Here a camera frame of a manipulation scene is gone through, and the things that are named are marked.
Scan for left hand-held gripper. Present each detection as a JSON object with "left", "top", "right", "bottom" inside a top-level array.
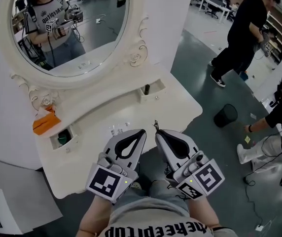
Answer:
[{"left": 85, "top": 129, "right": 147, "bottom": 204}]

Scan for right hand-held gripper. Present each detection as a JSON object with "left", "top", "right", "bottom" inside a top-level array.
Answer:
[{"left": 155, "top": 129, "right": 225, "bottom": 201}]

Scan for person's left forearm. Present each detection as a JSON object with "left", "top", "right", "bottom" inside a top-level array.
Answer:
[{"left": 75, "top": 195, "right": 116, "bottom": 237}]

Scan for person's right forearm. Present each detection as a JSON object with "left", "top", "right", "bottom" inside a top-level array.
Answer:
[{"left": 187, "top": 195, "right": 222, "bottom": 231}]

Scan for white vanity table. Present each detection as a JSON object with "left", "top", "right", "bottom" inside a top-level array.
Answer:
[{"left": 32, "top": 64, "right": 203, "bottom": 200}]

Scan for clear printed label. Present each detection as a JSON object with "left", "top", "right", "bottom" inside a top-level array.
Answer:
[{"left": 107, "top": 122, "right": 132, "bottom": 138}]

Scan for person's jeans legs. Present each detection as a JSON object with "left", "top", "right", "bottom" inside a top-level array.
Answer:
[{"left": 116, "top": 179, "right": 191, "bottom": 214}]

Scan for black mesh waste bin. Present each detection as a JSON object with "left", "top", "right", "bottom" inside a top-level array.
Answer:
[{"left": 213, "top": 103, "right": 238, "bottom": 128}]

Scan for dark green round jar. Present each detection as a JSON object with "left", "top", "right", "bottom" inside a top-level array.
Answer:
[{"left": 57, "top": 131, "right": 71, "bottom": 145}]

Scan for person's grey printed shirt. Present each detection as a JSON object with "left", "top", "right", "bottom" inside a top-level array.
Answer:
[{"left": 99, "top": 196, "right": 239, "bottom": 237}]

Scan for orange tissue pack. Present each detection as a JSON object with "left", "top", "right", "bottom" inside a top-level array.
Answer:
[{"left": 32, "top": 106, "right": 62, "bottom": 136}]

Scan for white box black label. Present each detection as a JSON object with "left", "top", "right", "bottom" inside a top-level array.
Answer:
[{"left": 0, "top": 185, "right": 64, "bottom": 236}]

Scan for black office chair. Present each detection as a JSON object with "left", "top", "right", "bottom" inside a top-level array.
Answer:
[{"left": 205, "top": 1, "right": 220, "bottom": 19}]

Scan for white office desk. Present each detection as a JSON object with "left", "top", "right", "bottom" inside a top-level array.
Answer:
[{"left": 191, "top": 0, "right": 233, "bottom": 24}]

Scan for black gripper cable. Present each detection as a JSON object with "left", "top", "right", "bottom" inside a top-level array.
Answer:
[{"left": 164, "top": 164, "right": 193, "bottom": 201}]

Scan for black floor cable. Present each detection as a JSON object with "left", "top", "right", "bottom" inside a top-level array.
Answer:
[{"left": 242, "top": 132, "right": 282, "bottom": 228}]

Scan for oval mirror white ornate frame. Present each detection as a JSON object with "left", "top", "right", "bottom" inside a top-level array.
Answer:
[{"left": 0, "top": 0, "right": 149, "bottom": 111}]

